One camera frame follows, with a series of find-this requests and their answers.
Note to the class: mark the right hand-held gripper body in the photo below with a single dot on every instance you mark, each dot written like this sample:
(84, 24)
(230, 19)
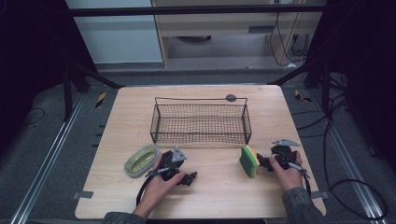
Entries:
(283, 151)

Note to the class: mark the black curtain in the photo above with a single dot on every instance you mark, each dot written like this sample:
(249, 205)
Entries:
(31, 62)
(367, 62)

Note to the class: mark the yellow and black tape strip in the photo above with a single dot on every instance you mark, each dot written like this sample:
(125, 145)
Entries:
(301, 97)
(100, 100)

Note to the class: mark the person's right hand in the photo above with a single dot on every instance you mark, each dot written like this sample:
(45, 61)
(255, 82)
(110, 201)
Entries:
(288, 177)

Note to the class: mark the green and yellow sponge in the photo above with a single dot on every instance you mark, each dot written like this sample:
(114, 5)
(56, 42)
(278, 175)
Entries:
(249, 161)

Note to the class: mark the white cabinet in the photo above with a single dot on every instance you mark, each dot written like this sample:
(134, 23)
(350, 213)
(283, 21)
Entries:
(118, 37)

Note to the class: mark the black metal stand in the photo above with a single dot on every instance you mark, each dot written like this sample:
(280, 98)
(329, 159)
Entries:
(325, 90)
(67, 93)

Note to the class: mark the aluminium floor rail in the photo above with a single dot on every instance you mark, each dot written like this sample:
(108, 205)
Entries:
(348, 161)
(46, 161)

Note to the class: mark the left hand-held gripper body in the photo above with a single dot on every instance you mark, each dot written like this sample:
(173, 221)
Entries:
(169, 161)

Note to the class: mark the black horizontal bar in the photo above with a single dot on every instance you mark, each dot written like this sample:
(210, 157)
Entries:
(186, 11)

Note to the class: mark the grey table bracket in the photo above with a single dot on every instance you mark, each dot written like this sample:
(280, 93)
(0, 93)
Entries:
(82, 195)
(322, 195)

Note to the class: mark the light wooden desk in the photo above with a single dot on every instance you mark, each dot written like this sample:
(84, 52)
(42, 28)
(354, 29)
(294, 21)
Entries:
(218, 23)

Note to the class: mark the person's left hand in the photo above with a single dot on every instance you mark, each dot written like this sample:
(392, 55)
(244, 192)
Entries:
(157, 189)

